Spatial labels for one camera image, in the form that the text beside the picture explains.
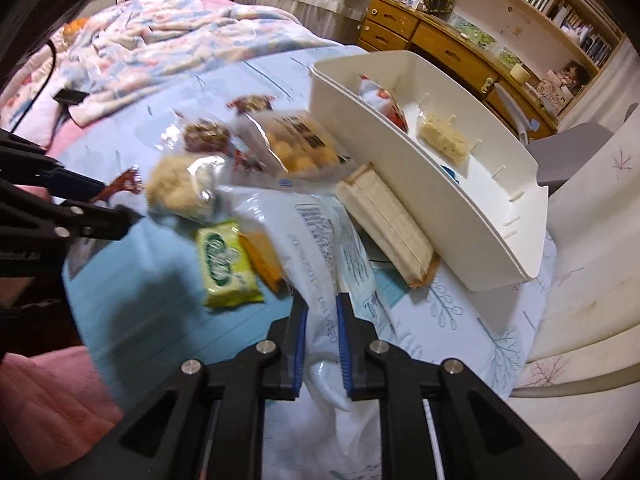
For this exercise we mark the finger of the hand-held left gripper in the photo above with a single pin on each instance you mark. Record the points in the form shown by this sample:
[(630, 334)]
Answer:
[(75, 184), (100, 220)]

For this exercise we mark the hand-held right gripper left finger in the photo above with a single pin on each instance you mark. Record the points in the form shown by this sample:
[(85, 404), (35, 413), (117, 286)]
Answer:
[(300, 340)]

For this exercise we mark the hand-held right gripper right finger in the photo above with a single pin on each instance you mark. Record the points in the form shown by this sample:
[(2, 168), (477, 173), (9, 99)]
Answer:
[(345, 345)]

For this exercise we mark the dark red snack packet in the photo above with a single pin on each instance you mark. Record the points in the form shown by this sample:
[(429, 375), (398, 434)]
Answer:
[(122, 182)]

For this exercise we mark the clear rice crisp packet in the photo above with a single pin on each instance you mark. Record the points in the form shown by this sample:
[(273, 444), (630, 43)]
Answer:
[(175, 185), (445, 135)]

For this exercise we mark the pale blue white bag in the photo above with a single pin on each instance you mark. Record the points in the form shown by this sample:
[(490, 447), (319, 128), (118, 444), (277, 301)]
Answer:
[(325, 260)]

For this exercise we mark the orange white oat bar packet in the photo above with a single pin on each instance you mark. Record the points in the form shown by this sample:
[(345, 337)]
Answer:
[(262, 257)]

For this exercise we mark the green yellow pastry packet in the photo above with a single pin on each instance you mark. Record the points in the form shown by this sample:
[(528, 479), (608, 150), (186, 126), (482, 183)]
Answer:
[(225, 260)]

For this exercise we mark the brown cracker pack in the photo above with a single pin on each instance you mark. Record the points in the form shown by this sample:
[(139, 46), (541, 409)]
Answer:
[(390, 225)]

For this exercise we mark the clear mixed nut packet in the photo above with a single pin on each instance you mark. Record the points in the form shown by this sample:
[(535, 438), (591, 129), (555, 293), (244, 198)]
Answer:
[(205, 135)]

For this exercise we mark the red packet with dark contents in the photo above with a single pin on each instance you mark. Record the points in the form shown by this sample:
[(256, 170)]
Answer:
[(247, 161)]

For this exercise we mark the white plastic bin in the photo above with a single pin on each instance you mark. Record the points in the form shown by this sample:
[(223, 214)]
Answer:
[(450, 220)]

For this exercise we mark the clear pack of orange puffs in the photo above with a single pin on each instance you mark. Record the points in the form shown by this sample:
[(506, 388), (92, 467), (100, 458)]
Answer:
[(295, 145)]

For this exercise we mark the white red packet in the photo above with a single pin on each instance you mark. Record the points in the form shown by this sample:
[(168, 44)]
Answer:
[(372, 89), (396, 112)]

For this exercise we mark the person's pink clothing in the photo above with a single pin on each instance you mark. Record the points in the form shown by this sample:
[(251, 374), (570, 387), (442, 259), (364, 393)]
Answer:
[(45, 395)]

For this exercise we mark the floral pastel blanket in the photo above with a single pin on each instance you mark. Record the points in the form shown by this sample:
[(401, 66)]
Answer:
[(150, 35)]

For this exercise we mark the grey office chair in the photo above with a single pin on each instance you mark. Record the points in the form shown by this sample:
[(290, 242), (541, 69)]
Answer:
[(570, 150)]

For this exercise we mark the wooden desk with drawers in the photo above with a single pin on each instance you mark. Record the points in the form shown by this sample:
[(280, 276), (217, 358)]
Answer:
[(450, 50)]

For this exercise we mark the pale yellow mug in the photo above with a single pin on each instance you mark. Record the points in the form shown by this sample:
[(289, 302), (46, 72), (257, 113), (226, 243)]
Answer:
[(520, 74)]

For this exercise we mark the pink white cardboard box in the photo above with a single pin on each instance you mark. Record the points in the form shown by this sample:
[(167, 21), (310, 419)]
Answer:
[(555, 92)]

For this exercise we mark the green picture strip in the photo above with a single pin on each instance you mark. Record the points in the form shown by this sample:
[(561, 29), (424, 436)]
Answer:
[(470, 30)]

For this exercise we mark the white power strip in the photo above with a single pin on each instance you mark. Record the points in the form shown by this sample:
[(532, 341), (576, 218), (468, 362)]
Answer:
[(410, 0)]

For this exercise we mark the dark patterned pouch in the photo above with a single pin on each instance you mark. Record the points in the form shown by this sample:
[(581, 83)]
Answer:
[(435, 2)]

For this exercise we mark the brown haired doll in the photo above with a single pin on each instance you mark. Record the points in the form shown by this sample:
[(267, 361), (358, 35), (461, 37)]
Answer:
[(575, 75)]

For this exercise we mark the wooden desk with bookshelf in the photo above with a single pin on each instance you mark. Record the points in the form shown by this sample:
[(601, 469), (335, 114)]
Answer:
[(510, 15)]

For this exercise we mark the row of shelf books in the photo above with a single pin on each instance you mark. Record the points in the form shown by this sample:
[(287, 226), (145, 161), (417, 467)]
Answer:
[(590, 35)]

